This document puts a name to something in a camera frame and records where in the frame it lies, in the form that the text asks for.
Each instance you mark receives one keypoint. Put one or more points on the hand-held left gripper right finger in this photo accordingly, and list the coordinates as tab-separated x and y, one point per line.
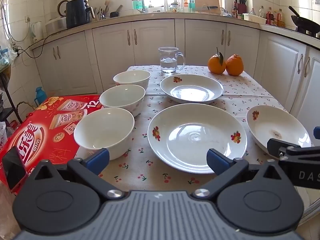
217	161

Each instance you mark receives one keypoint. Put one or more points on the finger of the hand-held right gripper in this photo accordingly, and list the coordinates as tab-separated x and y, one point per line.
282	146
317	133

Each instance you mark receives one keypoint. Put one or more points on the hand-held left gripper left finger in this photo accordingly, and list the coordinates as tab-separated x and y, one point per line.
98	158

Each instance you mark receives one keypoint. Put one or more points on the white plate with brown stain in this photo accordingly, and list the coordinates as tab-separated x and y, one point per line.
272	125

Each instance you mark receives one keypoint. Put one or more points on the white bowl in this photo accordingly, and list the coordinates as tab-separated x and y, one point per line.
122	98
132	78
105	130

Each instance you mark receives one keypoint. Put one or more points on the large white flowered plate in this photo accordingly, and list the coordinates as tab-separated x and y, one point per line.
195	135

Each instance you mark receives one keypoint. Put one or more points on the medium white flowered plate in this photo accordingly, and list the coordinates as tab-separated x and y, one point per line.
191	90

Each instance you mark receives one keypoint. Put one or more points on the cherry print tablecloth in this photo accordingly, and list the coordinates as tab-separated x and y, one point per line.
150	160

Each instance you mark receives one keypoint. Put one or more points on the red printed carton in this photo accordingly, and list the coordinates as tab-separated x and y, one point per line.
37	130

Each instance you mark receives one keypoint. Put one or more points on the blue thermos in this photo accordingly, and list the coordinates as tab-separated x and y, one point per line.
40	96

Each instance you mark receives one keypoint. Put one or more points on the orange with leaf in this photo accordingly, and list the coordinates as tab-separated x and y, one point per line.
216	65

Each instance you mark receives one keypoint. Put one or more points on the black metal rack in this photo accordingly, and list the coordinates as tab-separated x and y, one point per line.
7	97

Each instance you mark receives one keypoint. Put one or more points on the glass mug with water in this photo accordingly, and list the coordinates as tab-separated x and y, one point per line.
167	62

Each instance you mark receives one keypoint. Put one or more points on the black wok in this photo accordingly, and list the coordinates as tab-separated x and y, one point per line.
305	21

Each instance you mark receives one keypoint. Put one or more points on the white kitchen cabinet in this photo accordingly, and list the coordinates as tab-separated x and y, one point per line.
112	45

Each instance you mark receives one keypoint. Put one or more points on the yellow oil bottle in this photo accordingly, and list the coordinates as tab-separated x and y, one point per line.
281	18

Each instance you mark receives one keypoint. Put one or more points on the red bottle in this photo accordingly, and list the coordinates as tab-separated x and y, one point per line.
269	17

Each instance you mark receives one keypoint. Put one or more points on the white plastic tray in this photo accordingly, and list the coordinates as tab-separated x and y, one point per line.
253	18

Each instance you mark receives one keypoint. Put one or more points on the clear bottle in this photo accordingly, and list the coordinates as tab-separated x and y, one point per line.
261	12

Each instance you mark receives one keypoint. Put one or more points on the white power strip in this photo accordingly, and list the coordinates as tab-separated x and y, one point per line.
14	48

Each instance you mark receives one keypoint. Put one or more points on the clear plastic bag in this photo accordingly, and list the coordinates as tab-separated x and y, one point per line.
6	52

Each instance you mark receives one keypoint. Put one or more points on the white rice cooker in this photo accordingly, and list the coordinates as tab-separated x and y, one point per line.
56	23

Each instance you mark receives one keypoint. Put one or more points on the white electric kettle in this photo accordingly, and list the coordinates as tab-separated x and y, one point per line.
37	31

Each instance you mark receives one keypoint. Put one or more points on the dark sauce bottle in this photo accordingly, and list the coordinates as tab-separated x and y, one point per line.
234	11

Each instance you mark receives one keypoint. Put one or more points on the utensil holder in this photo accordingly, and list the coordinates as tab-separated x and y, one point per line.
101	15

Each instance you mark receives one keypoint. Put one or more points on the red knife block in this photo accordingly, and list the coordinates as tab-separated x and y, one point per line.
241	7

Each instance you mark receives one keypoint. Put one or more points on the dark blue air fryer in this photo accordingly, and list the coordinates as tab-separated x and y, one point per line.
77	13

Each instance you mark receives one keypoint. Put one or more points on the kitchen countertop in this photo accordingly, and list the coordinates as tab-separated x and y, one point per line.
150	15

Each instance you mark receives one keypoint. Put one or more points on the teal bottle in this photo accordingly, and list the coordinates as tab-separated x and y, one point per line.
191	3

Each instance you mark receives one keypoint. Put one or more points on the green detergent bottle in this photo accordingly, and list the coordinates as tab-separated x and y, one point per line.
137	3

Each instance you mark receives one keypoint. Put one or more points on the kitchen faucet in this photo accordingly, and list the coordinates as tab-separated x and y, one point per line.
143	5

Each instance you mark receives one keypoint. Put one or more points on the wooden cutting board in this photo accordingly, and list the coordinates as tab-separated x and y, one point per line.
207	0

